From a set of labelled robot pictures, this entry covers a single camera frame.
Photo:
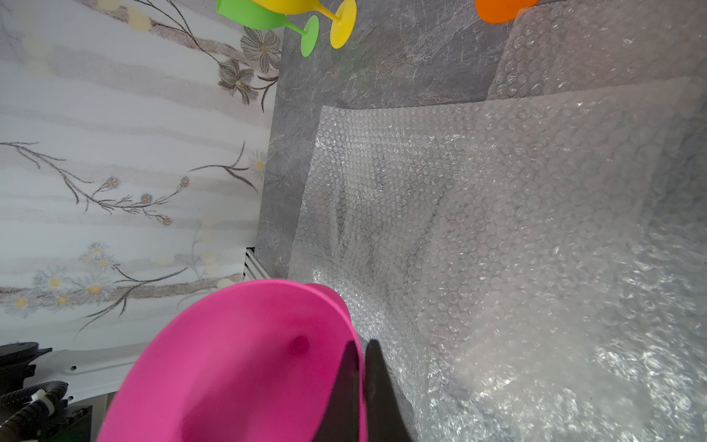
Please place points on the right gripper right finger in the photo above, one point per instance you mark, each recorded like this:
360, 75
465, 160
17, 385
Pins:
383, 414

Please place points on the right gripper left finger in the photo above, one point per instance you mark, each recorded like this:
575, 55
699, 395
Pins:
341, 420

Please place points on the pink glass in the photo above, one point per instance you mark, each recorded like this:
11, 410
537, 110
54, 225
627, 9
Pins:
253, 362

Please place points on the clear bubble wrap sheet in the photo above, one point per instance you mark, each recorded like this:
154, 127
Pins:
579, 45
534, 269

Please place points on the yellow glass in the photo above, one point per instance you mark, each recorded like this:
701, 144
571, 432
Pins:
343, 20

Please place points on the green plastic wine glass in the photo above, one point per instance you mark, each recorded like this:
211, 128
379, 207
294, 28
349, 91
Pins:
254, 16

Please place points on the orange glass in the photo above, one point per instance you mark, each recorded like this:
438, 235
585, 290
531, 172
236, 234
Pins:
501, 11

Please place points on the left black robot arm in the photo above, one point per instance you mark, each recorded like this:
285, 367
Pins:
60, 395

